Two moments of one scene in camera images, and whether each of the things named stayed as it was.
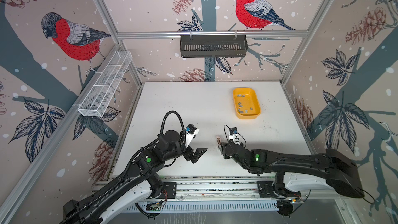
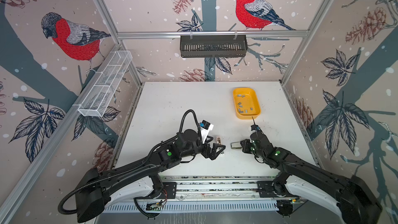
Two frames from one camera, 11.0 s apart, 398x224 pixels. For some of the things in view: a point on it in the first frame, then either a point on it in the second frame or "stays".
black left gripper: x=196 y=155 → x=207 y=154
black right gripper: x=223 y=148 → x=244 y=144
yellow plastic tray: x=246 y=104 stays
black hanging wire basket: x=213 y=46 stays
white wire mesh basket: x=105 y=82 stays
